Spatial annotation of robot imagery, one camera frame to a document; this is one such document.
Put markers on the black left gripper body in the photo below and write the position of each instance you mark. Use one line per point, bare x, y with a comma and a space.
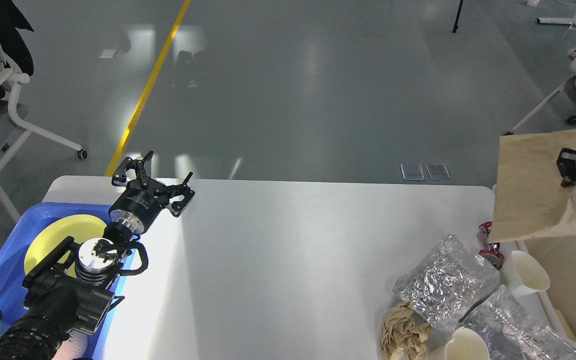
137, 209

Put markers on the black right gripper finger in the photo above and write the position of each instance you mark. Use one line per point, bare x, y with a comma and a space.
566, 165

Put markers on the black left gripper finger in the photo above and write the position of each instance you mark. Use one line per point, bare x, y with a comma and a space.
141, 181
177, 197

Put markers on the brown paper bag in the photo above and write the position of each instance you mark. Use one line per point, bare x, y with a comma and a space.
530, 202

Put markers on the yellow plate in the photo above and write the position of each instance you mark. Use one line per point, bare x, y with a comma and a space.
81, 227

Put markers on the crushed red can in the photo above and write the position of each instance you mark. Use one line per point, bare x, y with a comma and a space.
491, 251

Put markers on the pink mug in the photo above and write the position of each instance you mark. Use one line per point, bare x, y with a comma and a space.
74, 347

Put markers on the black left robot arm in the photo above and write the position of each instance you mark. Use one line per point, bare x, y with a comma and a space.
69, 290

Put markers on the right floor outlet plate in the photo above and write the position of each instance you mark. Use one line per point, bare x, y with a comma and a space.
438, 172

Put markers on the floor outlet plate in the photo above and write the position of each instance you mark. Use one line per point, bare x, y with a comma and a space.
438, 172
412, 172

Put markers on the white office chair left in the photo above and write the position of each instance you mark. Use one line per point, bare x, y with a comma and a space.
12, 78

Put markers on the blue plastic tray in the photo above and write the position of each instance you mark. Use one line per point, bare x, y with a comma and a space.
13, 252

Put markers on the left floor outlet plate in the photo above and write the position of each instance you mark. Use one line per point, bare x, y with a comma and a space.
412, 172

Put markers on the clear plastic bag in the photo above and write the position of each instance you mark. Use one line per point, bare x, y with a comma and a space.
511, 333

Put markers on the crumpled aluminium foil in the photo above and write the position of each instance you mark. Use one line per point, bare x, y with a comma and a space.
447, 283

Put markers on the black tripod leg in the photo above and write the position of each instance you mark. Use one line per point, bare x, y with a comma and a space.
457, 18

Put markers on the crumpled brown paper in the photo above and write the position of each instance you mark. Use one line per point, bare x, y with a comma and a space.
402, 335

